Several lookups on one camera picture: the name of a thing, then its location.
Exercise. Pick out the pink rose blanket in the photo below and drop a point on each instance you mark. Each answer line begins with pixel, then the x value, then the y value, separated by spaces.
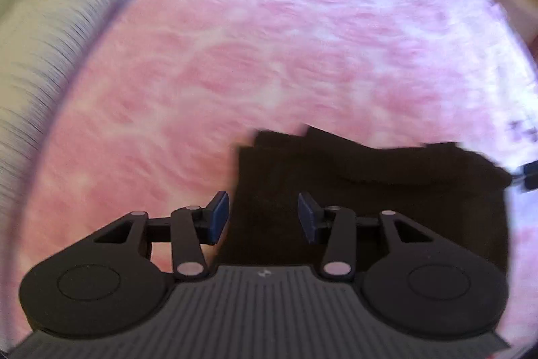
pixel 252 47

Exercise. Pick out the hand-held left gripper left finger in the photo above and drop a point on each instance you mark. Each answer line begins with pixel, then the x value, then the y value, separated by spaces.
pixel 219 216

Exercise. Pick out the dark grey garment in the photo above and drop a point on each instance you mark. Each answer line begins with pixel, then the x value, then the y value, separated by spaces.
pixel 378 195

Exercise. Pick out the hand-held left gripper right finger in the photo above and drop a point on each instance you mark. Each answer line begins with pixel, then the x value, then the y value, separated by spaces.
pixel 307 216

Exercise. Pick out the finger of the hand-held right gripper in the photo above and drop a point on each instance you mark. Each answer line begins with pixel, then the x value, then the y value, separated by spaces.
pixel 527 178

